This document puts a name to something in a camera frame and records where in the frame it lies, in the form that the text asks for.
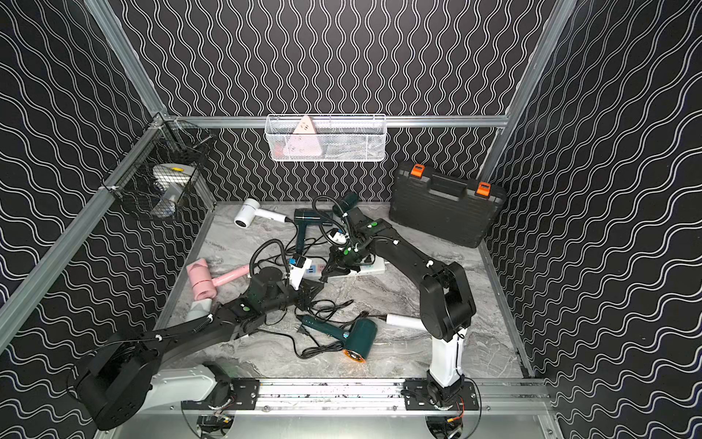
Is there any white multicolour power strip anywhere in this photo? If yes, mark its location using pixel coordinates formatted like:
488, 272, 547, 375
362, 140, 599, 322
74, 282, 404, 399
303, 256, 386, 282

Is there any black cord front green dryer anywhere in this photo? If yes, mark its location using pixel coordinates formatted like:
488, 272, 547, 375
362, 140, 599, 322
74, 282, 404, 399
292, 295, 371, 330

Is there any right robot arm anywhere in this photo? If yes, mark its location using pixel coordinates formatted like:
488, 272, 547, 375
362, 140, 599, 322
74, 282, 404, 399
321, 208, 476, 407

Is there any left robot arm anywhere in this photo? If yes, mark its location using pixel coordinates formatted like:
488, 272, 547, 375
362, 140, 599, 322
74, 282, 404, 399
71, 267, 325, 431

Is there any pink hair dryer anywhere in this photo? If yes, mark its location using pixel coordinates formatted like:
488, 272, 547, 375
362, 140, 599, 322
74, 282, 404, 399
186, 258, 250, 301

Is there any white dryer at back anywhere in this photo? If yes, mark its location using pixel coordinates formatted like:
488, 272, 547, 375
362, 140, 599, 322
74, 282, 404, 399
234, 199, 290, 229

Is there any black plastic tool case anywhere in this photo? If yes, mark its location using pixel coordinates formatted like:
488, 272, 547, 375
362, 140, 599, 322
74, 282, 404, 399
389, 162, 507, 248

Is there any pink triangular item in basket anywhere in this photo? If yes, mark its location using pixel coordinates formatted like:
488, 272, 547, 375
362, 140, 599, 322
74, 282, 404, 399
283, 115, 323, 159

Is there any silver dryer in black basket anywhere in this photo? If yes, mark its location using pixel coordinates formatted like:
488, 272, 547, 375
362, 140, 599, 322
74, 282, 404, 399
151, 164, 196, 219

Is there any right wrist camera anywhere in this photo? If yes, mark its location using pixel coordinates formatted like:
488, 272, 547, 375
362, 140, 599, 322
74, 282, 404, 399
329, 230, 348, 246

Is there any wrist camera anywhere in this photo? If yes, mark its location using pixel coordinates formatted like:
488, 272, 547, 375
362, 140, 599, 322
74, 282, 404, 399
288, 255, 312, 291
329, 230, 348, 246

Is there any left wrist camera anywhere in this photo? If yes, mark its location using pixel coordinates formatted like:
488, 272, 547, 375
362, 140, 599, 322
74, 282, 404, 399
288, 255, 312, 291

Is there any black cord front left dryer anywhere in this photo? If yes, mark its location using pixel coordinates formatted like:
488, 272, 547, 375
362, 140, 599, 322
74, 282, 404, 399
249, 323, 346, 360

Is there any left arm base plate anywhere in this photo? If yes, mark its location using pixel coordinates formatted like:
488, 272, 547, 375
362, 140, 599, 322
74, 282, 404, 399
181, 378, 261, 412

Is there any white wire wall basket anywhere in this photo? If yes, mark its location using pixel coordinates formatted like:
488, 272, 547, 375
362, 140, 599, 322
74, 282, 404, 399
264, 113, 388, 163

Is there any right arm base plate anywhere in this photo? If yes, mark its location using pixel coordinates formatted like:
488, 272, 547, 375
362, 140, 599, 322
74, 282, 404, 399
400, 378, 480, 412

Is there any black wire mesh basket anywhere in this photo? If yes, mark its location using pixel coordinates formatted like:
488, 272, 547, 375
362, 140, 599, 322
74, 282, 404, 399
104, 113, 217, 222

